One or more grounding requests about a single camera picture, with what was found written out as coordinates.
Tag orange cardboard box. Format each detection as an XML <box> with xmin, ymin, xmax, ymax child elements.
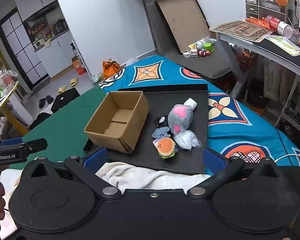
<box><xmin>71</xmin><ymin>56</ymin><xmax>87</xmax><ymax>77</ymax></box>

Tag orange basket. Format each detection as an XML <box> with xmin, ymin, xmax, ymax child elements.
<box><xmin>236</xmin><ymin>51</ymin><xmax>257</xmax><ymax>72</ymax></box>

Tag black-framed sliding door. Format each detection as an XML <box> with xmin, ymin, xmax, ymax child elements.
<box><xmin>0</xmin><ymin>7</ymin><xmax>50</xmax><ymax>90</ymax></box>

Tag clear bottle red label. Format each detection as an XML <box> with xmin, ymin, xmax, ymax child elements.
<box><xmin>265</xmin><ymin>15</ymin><xmax>300</xmax><ymax>47</ymax></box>

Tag black cable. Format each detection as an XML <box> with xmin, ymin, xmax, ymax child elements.
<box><xmin>291</xmin><ymin>0</ymin><xmax>300</xmax><ymax>28</ymax></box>

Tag blue-grey cloth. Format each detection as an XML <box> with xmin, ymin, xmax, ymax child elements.
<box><xmin>152</xmin><ymin>127</ymin><xmax>174</xmax><ymax>139</ymax></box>

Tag black cube stool white dots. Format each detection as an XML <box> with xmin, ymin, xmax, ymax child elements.
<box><xmin>51</xmin><ymin>88</ymin><xmax>80</xmax><ymax>114</ymax></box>

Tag beige tote bag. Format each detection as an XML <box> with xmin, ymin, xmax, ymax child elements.
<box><xmin>264</xmin><ymin>57</ymin><xmax>282</xmax><ymax>94</ymax></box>

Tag white kitchen cabinet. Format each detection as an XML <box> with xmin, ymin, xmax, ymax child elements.
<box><xmin>34</xmin><ymin>29</ymin><xmax>77</xmax><ymax>78</ymax></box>

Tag white fleece blanket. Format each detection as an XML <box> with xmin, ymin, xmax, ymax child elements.
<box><xmin>0</xmin><ymin>162</ymin><xmax>212</xmax><ymax>230</ymax></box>

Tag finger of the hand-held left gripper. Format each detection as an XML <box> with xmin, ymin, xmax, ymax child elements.
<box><xmin>0</xmin><ymin>138</ymin><xmax>23</xmax><ymax>147</ymax></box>
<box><xmin>22</xmin><ymin>138</ymin><xmax>48</xmax><ymax>154</ymax></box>

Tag green white packet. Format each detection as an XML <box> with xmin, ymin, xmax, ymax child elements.
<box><xmin>264</xmin><ymin>35</ymin><xmax>300</xmax><ymax>57</ymax></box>

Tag grey desk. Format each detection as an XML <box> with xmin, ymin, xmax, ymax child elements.
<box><xmin>209</xmin><ymin>20</ymin><xmax>300</xmax><ymax>130</ymax></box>

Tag black bag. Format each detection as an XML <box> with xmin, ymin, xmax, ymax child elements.
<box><xmin>247</xmin><ymin>79</ymin><xmax>270</xmax><ymax>108</ymax></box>

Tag white narrow rack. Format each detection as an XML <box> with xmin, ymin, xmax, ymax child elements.
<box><xmin>70</xmin><ymin>40</ymin><xmax>92</xmax><ymax>78</ymax></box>

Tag yellow table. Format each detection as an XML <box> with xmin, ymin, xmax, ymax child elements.
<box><xmin>0</xmin><ymin>80</ymin><xmax>29</xmax><ymax>135</ymax></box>

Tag white wall cabinet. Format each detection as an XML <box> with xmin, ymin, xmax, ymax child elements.
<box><xmin>13</xmin><ymin>0</ymin><xmax>58</xmax><ymax>22</ymax></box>

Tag brown cardboard box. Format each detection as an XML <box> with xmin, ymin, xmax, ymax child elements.
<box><xmin>84</xmin><ymin>91</ymin><xmax>150</xmax><ymax>154</ymax></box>

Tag burger plush toy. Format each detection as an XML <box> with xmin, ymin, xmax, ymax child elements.
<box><xmin>157</xmin><ymin>137</ymin><xmax>177</xmax><ymax>158</ymax></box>

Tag white cloth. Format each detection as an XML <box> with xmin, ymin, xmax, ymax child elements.
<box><xmin>184</xmin><ymin>98</ymin><xmax>198</xmax><ymax>112</ymax></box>

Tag orange gift bag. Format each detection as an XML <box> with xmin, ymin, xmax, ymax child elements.
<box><xmin>102</xmin><ymin>59</ymin><xmax>121</xmax><ymax>79</ymax></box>

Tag red snack packets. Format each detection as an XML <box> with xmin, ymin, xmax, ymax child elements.
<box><xmin>245</xmin><ymin>17</ymin><xmax>273</xmax><ymax>30</ymax></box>

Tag patterned cardboard sheet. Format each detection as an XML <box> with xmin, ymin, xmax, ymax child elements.
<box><xmin>210</xmin><ymin>20</ymin><xmax>280</xmax><ymax>43</ymax></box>

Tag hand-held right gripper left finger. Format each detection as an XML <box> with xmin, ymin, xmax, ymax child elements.
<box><xmin>22</xmin><ymin>147</ymin><xmax>122</xmax><ymax>198</ymax></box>

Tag green blanket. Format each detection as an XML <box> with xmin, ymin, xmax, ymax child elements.
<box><xmin>20</xmin><ymin>86</ymin><xmax>108</xmax><ymax>163</ymax></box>

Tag white cable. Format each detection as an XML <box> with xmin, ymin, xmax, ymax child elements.
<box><xmin>275</xmin><ymin>152</ymin><xmax>300</xmax><ymax>163</ymax></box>

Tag black shallow tray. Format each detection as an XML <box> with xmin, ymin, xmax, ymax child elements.
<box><xmin>83</xmin><ymin>84</ymin><xmax>209</xmax><ymax>175</ymax></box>

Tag grey pink plush toy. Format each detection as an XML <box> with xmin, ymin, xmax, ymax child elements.
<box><xmin>167</xmin><ymin>104</ymin><xmax>193</xmax><ymax>134</ymax></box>

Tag grey drawer organiser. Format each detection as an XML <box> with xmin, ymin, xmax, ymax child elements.
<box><xmin>244</xmin><ymin>0</ymin><xmax>289</xmax><ymax>22</ymax></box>

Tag clear bag white filling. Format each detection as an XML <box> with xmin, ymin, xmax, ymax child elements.
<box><xmin>174</xmin><ymin>129</ymin><xmax>202</xmax><ymax>151</ymax></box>

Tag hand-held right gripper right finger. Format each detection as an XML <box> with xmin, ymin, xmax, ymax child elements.
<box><xmin>187</xmin><ymin>148</ymin><xmax>282</xmax><ymax>198</ymax></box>

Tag grey folding cushion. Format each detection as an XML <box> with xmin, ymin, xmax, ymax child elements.
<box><xmin>140</xmin><ymin>0</ymin><xmax>237</xmax><ymax>79</ymax></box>

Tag black-framed box lid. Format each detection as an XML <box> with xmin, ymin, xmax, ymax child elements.
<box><xmin>154</xmin><ymin>0</ymin><xmax>210</xmax><ymax>54</ymax></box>

